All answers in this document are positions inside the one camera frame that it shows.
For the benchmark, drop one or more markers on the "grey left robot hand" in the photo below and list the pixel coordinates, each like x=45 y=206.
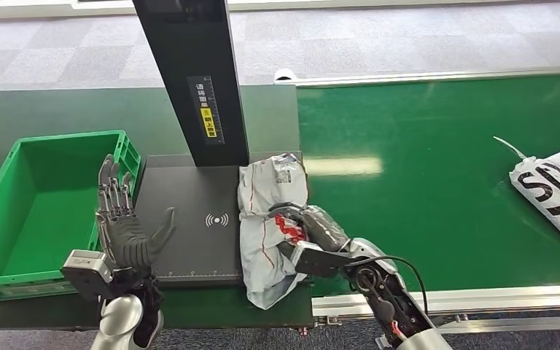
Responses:
x=125 y=232

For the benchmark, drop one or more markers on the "yellow and black machine label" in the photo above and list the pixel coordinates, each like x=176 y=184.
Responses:
x=206 y=111

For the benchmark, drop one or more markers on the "black inbound scanner machine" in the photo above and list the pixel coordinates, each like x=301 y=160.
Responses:
x=188 y=58

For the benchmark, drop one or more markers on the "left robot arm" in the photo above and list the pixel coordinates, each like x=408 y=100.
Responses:
x=123 y=319

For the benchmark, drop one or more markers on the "white package with red print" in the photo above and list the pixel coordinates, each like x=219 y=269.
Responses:
x=265 y=193

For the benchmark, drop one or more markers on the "white package with black letters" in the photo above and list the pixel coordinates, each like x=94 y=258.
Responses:
x=558 y=188

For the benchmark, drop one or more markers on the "green plastic crate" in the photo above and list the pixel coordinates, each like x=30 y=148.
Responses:
x=38 y=207

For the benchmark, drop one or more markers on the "green conveyor belt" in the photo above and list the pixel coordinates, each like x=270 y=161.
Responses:
x=429 y=193

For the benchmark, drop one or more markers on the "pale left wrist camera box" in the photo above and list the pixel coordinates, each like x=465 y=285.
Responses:
x=84 y=270

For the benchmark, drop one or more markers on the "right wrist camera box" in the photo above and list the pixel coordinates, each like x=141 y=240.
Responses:
x=321 y=261

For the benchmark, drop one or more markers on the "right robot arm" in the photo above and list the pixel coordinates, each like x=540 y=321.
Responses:
x=396 y=309

